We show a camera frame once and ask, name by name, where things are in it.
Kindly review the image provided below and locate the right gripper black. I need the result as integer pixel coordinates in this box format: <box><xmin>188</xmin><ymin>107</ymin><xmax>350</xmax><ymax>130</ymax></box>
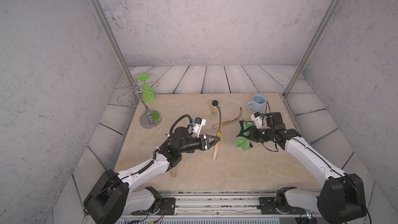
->
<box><xmin>240</xmin><ymin>125</ymin><xmax>274</xmax><ymax>143</ymax></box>

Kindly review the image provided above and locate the left aluminium corner post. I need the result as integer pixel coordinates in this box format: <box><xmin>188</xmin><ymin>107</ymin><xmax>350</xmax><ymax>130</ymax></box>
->
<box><xmin>89</xmin><ymin>0</ymin><xmax>137</xmax><ymax>90</ymax></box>

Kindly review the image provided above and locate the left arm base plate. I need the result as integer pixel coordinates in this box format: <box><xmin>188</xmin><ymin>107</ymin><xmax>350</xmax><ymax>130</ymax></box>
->
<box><xmin>131</xmin><ymin>198</ymin><xmax>176</xmax><ymax>216</ymax></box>

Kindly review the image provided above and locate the small jar black lid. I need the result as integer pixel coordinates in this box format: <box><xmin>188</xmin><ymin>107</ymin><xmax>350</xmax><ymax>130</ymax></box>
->
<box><xmin>210</xmin><ymin>100</ymin><xmax>219</xmax><ymax>115</ymax></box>

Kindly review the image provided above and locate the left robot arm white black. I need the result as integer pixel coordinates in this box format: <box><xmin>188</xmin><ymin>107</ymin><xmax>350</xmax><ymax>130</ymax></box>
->
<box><xmin>84</xmin><ymin>127</ymin><xmax>221</xmax><ymax>224</ymax></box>

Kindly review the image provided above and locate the aluminium corner post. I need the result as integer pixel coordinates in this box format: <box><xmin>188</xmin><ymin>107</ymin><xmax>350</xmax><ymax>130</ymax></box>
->
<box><xmin>283</xmin><ymin>0</ymin><xmax>342</xmax><ymax>99</ymax></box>
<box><xmin>89</xmin><ymin>0</ymin><xmax>137</xmax><ymax>90</ymax></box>

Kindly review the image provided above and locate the light blue ceramic mug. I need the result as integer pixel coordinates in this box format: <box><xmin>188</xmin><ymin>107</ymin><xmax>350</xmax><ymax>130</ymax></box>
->
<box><xmin>246</xmin><ymin>94</ymin><xmax>267</xmax><ymax>113</ymax></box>

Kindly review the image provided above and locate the silver metal glass rack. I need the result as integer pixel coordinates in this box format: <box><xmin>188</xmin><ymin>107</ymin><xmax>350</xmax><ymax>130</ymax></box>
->
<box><xmin>117</xmin><ymin>80</ymin><xmax>162</xmax><ymax>129</ymax></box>

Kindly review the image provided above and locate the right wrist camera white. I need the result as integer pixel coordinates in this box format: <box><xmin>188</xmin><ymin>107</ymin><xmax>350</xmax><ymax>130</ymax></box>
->
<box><xmin>251</xmin><ymin>112</ymin><xmax>265</xmax><ymax>129</ymax></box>

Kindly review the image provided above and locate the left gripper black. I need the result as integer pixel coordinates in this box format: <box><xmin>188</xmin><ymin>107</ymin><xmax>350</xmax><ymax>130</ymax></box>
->
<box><xmin>177</xmin><ymin>134</ymin><xmax>219</xmax><ymax>155</ymax></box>

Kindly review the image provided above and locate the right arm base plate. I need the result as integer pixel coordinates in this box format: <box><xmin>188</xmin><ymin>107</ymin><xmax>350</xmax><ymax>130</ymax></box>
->
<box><xmin>257</xmin><ymin>197</ymin><xmax>304</xmax><ymax>215</ymax></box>

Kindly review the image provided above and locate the right aluminium corner post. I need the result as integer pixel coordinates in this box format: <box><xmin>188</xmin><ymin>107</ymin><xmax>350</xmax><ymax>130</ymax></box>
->
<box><xmin>283</xmin><ymin>0</ymin><xmax>342</xmax><ymax>99</ymax></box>

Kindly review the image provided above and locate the aluminium rail frame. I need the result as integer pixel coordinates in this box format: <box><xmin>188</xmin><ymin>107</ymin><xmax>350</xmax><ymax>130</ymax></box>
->
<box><xmin>81</xmin><ymin>190</ymin><xmax>358</xmax><ymax>224</ymax></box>

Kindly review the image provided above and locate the green microfiber rag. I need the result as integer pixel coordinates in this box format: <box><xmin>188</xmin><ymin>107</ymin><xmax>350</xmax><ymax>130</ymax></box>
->
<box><xmin>235</xmin><ymin>120</ymin><xmax>256</xmax><ymax>150</ymax></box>

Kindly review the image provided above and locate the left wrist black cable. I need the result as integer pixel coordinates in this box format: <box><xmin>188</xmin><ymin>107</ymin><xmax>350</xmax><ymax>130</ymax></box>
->
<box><xmin>169</xmin><ymin>114</ymin><xmax>194</xmax><ymax>138</ymax></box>

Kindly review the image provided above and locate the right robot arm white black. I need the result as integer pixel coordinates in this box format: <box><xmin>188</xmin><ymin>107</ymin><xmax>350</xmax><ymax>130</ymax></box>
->
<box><xmin>235</xmin><ymin>112</ymin><xmax>370</xmax><ymax>224</ymax></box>

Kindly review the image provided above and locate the sickle wooden handle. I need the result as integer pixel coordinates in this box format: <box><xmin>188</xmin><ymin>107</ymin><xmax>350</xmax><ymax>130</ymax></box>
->
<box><xmin>171</xmin><ymin>167</ymin><xmax>177</xmax><ymax>178</ymax></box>
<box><xmin>211</xmin><ymin>105</ymin><xmax>223</xmax><ymax>161</ymax></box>
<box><xmin>211</xmin><ymin>107</ymin><xmax>243</xmax><ymax>129</ymax></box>

